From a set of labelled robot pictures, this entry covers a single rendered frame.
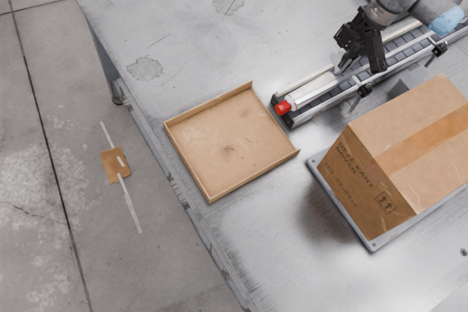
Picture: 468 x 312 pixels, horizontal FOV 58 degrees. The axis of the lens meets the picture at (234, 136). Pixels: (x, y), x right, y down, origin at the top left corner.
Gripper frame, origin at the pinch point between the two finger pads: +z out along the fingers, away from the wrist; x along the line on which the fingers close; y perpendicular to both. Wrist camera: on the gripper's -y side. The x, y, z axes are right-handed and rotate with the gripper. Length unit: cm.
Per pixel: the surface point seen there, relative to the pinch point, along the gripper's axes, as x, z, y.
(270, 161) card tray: 24.8, 18.6, -10.5
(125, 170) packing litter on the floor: 27, 107, 41
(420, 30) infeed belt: -37.9, -9.1, 2.2
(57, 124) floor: 44, 114, 81
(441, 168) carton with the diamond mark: 14.9, -15.5, -37.7
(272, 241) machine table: 36, 23, -29
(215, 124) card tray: 32.0, 21.2, 7.3
